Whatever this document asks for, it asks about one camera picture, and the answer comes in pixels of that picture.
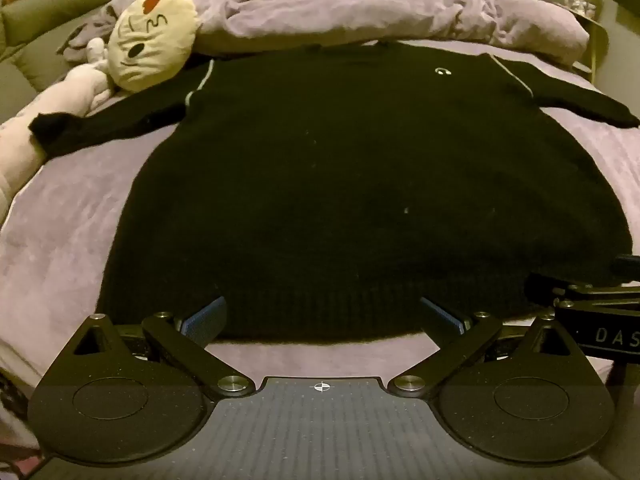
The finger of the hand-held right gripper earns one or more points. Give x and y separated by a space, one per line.
545 290
629 267

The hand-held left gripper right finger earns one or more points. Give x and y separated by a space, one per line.
442 319

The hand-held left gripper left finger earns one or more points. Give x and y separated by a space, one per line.
202 322

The pale pink plush toy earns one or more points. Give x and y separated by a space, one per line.
75 90

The round cream face pillow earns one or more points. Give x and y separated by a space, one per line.
150 40

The olive green sofa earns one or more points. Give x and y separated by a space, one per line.
45 25

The yellow side table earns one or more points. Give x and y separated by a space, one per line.
597 35

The purple duvet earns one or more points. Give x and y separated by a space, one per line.
350 15

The black sweater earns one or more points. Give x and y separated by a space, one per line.
350 185

